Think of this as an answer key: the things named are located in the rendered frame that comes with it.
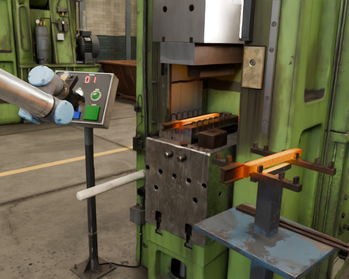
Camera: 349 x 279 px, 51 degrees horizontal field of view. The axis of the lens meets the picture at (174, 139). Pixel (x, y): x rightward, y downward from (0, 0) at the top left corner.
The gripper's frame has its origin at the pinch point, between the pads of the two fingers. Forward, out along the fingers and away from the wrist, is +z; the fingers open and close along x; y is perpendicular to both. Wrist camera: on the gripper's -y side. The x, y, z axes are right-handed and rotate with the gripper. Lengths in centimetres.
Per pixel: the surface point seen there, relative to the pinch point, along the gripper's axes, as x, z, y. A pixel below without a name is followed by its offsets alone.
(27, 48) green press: -290, 299, -186
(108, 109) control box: 6.9, 14.5, -2.8
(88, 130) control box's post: -8.3, 26.3, 6.0
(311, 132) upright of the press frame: 107, 34, -6
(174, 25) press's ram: 43, -13, -35
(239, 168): 80, -44, 31
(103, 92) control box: 3.9, 11.0, -10.6
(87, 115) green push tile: -1.7, 10.3, 2.4
